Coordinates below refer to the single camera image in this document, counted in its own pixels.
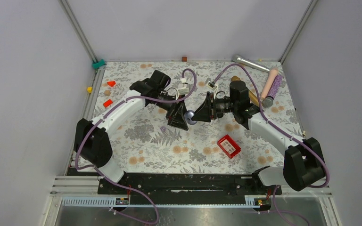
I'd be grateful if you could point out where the red wedge block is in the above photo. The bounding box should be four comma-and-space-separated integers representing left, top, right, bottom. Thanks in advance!
107, 81, 116, 87

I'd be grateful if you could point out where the floral table mat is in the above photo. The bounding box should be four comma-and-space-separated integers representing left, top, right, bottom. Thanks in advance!
93, 61, 284, 174

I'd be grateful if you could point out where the silver microphone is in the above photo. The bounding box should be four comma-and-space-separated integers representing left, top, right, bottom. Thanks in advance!
231, 54, 270, 73

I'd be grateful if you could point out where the white slotted cable duct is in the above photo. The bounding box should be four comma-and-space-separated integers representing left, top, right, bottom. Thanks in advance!
61, 197, 263, 209

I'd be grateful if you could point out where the aluminium frame post right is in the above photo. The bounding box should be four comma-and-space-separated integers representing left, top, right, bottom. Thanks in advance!
279, 0, 319, 64

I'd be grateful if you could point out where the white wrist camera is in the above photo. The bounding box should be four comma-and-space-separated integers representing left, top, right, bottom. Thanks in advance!
206, 81, 218, 92
177, 78, 190, 96

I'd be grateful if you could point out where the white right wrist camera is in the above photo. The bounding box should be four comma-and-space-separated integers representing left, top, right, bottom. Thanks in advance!
206, 81, 218, 92

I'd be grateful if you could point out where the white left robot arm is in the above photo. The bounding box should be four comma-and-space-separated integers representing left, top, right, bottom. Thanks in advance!
74, 70, 196, 194

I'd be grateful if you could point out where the teal arch block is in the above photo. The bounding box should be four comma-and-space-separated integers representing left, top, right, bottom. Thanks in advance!
91, 59, 106, 70

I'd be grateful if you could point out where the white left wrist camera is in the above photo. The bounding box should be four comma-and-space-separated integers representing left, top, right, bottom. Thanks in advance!
177, 78, 190, 96

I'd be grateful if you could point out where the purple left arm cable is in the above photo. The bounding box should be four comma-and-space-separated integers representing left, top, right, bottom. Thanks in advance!
74, 68, 198, 225

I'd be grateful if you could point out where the red parts bin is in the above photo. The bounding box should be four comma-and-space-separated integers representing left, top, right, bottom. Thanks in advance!
217, 135, 241, 159

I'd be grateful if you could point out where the purple glitter microphone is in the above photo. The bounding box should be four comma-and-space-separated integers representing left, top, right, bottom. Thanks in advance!
262, 74, 283, 108

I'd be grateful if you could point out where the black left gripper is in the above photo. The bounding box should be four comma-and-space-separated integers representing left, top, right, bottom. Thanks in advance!
152, 90, 190, 130

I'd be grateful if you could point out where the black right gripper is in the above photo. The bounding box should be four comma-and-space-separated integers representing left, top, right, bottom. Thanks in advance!
192, 92, 238, 123

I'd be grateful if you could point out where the lavender oval case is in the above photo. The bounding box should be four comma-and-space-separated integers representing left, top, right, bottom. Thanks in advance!
184, 110, 197, 125

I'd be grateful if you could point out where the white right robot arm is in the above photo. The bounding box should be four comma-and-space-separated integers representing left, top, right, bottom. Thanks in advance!
191, 81, 327, 194

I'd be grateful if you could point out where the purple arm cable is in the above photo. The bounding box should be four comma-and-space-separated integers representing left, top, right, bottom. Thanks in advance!
212, 63, 331, 226
74, 68, 198, 225

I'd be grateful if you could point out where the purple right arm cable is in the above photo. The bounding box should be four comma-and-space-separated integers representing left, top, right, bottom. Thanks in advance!
212, 63, 331, 226

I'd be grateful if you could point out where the aluminium frame post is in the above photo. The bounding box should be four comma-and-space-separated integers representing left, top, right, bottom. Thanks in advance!
279, 0, 319, 64
58, 0, 98, 64

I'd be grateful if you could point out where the aluminium frame post left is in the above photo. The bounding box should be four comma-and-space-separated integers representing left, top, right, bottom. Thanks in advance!
58, 0, 98, 64

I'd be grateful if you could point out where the red rectangular block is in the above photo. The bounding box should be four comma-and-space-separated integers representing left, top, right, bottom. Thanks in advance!
103, 99, 113, 108

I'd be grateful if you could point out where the gold microphone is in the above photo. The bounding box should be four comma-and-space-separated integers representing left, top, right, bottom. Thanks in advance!
230, 76, 259, 106

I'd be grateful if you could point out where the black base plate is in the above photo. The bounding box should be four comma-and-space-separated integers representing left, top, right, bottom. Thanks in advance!
97, 173, 282, 205

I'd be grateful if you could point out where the pink microphone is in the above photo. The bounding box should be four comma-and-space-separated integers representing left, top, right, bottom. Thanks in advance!
260, 67, 279, 100

